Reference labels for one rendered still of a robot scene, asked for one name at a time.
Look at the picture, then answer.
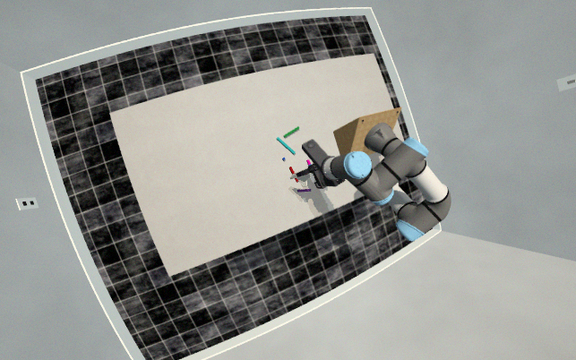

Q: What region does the turquoise rod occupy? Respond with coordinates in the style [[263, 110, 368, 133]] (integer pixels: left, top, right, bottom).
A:
[[277, 137, 295, 154]]

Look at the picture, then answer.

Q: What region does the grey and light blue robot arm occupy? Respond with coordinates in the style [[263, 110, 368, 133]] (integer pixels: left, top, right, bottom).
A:
[[302, 123, 451, 242]]

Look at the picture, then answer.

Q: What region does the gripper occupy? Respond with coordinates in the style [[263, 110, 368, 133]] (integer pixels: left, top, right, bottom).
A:
[[290, 156, 345, 189]]

